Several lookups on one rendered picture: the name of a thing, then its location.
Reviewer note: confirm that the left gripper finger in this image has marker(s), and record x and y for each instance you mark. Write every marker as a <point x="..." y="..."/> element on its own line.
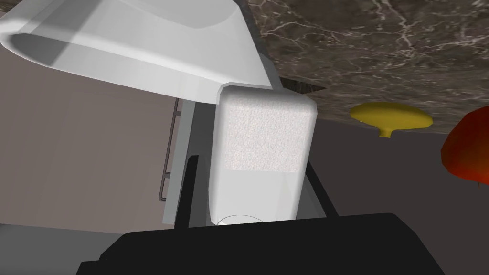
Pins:
<point x="263" y="152"/>

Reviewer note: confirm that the yellow mushroom-shaped object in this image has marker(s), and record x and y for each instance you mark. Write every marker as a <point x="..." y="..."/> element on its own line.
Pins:
<point x="389" y="116"/>

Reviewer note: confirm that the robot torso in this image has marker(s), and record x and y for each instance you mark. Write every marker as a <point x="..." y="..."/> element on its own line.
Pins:
<point x="133" y="46"/>

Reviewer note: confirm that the brown cupboard door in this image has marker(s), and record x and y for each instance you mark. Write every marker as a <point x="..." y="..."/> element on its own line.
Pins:
<point x="76" y="152"/>

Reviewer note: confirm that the red apple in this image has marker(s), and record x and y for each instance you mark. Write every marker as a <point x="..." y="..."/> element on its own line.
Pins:
<point x="470" y="149"/>

